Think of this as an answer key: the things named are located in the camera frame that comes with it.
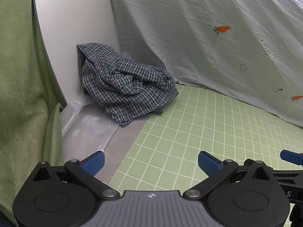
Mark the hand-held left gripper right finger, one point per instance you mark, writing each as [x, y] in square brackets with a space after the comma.
[208, 162]

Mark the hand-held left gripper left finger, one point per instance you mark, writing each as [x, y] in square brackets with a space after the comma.
[94, 162]

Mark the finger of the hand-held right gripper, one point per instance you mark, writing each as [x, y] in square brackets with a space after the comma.
[291, 157]

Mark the blue plaid shirt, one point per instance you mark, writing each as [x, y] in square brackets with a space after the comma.
[123, 85]

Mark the clear plastic bag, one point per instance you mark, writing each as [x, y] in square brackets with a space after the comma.
[87, 127]

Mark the green grid mat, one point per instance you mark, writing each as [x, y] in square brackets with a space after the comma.
[189, 123]

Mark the green fabric curtain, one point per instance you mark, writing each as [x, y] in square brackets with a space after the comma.
[21, 75]

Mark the white carrot print sheet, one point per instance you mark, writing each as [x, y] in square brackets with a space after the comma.
[201, 28]

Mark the white curved panel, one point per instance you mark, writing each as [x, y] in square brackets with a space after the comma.
[71, 16]

